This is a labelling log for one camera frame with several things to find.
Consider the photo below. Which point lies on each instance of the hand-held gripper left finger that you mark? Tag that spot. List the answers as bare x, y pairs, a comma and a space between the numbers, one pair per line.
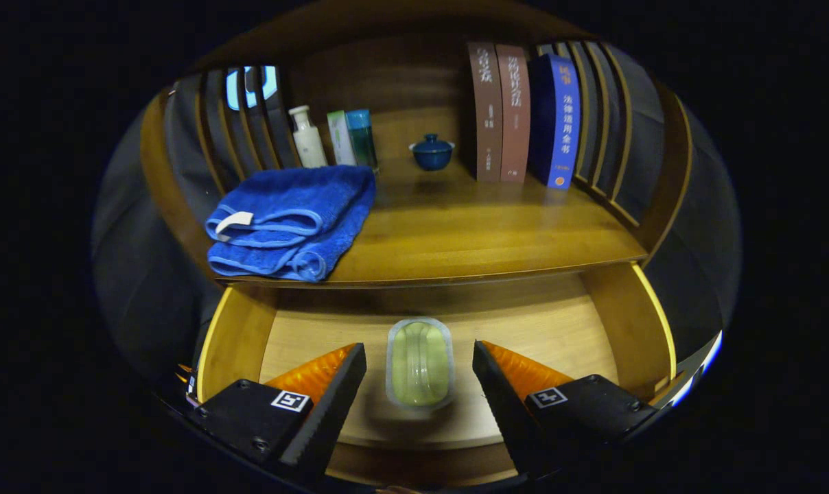
332, 412

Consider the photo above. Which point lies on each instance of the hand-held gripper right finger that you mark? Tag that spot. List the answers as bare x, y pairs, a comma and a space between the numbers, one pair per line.
504, 405

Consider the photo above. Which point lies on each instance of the wooden drawer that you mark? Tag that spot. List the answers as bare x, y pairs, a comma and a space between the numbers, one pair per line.
524, 322

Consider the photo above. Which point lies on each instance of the wooden countertop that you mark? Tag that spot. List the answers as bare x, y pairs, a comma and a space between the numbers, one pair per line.
469, 233

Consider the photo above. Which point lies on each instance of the brown wooden cabinet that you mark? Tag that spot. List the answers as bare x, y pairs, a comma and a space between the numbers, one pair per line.
401, 75

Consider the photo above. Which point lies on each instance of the folded blue towel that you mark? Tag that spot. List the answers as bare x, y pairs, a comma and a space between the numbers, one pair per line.
298, 199

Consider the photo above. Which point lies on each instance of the blue lidded teacup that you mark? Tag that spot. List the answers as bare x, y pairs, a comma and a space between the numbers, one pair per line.
431, 156

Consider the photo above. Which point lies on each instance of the white pump bottle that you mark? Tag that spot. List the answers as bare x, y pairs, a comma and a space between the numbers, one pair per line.
309, 144

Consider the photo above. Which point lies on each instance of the white and green box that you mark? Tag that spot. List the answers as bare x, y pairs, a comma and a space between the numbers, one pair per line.
340, 140

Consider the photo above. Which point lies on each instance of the teal bottle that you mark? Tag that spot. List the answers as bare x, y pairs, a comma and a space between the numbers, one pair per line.
362, 140

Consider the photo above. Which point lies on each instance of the thick blue book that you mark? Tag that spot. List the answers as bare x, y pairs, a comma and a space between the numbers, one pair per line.
564, 123

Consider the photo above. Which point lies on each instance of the reddish brown book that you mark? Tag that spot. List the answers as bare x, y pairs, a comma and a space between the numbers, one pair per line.
515, 116

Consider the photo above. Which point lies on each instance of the dark brown book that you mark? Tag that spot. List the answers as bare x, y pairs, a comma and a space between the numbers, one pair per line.
486, 116

